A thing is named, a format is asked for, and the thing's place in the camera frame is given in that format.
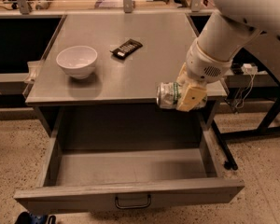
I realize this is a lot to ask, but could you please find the blue object on floor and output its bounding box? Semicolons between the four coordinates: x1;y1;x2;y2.
15;212;57;224

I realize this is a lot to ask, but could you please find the open grey top drawer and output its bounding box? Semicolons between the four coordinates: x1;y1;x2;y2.
14;107;245;214

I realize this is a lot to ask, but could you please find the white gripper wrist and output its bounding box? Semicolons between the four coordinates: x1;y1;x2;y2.
176;39;231;112

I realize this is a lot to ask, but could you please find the white power adapter with cables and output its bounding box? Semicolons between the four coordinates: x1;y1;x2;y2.
234;63;258;109

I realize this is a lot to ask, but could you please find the green white 7up can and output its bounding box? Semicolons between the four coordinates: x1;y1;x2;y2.
156;81;208;110

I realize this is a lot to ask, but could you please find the black snack bar packet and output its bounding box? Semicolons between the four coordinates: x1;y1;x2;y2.
111;39;143;60

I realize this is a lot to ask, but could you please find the black metal stand frame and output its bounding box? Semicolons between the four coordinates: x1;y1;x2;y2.
211;87;280;172

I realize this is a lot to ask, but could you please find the grey metal drawer cabinet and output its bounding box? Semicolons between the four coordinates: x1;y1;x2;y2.
21;12;231;138

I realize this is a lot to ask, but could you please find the white ceramic bowl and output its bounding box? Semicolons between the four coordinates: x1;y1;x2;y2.
56;46;98;79

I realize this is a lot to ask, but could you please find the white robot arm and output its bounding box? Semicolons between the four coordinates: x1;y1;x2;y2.
176;0;280;112

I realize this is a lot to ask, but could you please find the metal drawer handle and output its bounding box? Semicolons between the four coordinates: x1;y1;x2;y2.
114;194;152;210

